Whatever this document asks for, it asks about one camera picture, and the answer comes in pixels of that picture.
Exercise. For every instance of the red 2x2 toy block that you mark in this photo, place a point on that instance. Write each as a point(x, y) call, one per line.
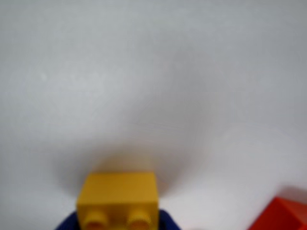
point(280, 213)

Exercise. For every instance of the white table cover sheet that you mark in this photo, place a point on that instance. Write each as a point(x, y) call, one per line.
point(144, 83)

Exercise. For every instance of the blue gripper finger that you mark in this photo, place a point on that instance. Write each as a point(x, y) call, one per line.
point(67, 221)
point(169, 220)

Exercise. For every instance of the yellow 2x2 toy block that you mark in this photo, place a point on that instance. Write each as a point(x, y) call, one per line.
point(120, 191)

